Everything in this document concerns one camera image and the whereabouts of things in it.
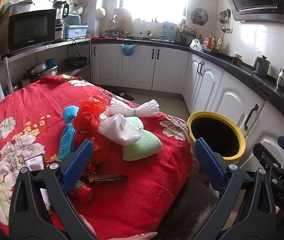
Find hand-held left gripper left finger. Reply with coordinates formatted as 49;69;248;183
8;139;100;240

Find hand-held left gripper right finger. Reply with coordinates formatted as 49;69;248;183
194;137;277;240

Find blue mesh scrubber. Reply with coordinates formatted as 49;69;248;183
58;106;80;160

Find yellow trash bin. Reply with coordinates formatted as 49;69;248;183
187;111;246;163

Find green mesh scrubber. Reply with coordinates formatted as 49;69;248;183
122;116;163;161

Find brown snack wrapper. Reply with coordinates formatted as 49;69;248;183
88;174;129;184

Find white paper label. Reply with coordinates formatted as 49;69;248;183
24;155;44;172

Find red plastic bag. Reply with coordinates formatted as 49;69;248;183
72;95;111;165

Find dark cloth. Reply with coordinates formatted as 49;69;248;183
154;165;222;240

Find white plastic bag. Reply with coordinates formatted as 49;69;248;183
98;113;142;145

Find red floral blanket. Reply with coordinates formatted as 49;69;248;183
0;74;195;239

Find steel kettle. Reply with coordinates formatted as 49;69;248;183
276;67;284;89

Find white foam fruit net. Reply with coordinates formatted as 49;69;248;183
108;98;160;118

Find grey metal pot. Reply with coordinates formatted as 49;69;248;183
253;55;271;78

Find steel pot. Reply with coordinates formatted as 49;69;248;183
26;62;59;80

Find black pan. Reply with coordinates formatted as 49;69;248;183
64;56;87;67

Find white kitchen cabinets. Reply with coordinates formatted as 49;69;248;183
91;42;284;180

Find clear plastic bag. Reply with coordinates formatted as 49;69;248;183
189;39;205;52

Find stainless steel shelf rack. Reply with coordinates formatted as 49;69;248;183
0;37;92;88

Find blue hanging bin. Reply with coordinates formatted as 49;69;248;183
120;44;136;56

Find blue plastic dish bin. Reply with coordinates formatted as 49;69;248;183
64;24;89;39

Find light blue drawer organizer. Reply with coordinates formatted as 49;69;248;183
162;21;177;42

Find black microwave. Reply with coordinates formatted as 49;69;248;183
8;9;57;53

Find beige cutting board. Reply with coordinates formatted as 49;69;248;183
114;8;132;33

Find black blender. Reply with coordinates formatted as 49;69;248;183
53;1;70;40

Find small grey wall fan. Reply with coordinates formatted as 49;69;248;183
191;8;209;26

